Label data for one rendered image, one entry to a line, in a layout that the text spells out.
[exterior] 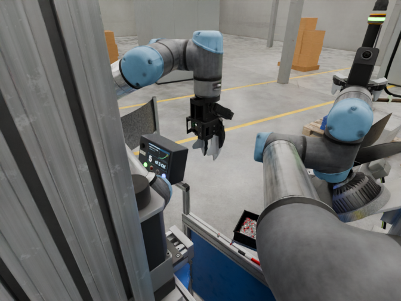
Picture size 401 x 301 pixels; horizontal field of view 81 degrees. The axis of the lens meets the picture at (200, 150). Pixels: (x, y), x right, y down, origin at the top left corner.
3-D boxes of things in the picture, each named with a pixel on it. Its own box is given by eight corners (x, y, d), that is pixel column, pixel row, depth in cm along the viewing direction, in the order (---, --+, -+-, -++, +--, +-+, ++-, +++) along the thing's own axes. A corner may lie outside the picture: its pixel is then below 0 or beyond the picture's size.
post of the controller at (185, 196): (190, 212, 131) (189, 184, 121) (186, 215, 129) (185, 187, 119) (186, 209, 133) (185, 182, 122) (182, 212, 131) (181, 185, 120)
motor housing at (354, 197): (342, 199, 126) (327, 178, 128) (389, 185, 109) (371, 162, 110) (329, 224, 112) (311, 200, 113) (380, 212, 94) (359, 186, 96)
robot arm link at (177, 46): (135, 40, 55) (179, 42, 52) (156, 36, 64) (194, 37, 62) (140, 74, 59) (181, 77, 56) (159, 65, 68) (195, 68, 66)
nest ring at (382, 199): (340, 198, 129) (336, 192, 129) (395, 182, 108) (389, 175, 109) (323, 227, 112) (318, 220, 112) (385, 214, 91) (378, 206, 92)
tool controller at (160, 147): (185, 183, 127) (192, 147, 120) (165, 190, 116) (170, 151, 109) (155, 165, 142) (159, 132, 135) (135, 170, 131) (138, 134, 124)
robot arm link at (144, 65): (4, 116, 65) (135, 30, 43) (37, 103, 74) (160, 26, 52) (33, 151, 69) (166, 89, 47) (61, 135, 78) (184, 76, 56)
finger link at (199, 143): (188, 156, 76) (190, 132, 70) (200, 150, 80) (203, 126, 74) (195, 161, 74) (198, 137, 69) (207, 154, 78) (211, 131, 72)
